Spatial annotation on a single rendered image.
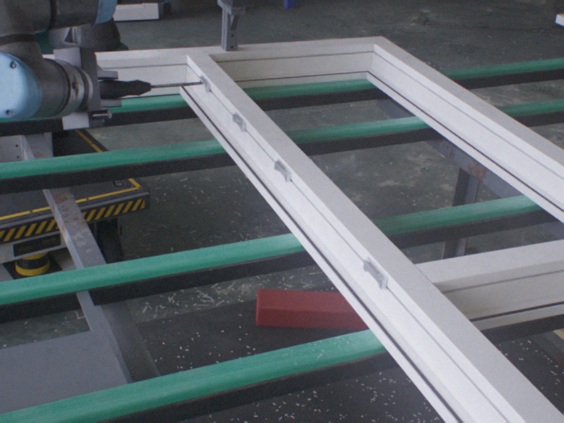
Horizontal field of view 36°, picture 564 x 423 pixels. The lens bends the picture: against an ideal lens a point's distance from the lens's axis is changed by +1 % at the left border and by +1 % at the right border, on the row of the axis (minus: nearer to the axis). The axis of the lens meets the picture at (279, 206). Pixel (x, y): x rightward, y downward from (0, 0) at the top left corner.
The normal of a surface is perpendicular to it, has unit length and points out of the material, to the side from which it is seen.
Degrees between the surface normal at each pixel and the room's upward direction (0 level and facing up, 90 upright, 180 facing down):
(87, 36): 70
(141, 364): 0
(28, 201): 0
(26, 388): 0
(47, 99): 100
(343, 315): 90
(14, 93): 76
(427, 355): 90
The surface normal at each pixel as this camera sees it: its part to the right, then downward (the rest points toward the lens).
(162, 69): 0.38, 0.47
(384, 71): -0.92, 0.12
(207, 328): 0.07, -0.88
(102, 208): 0.57, 0.43
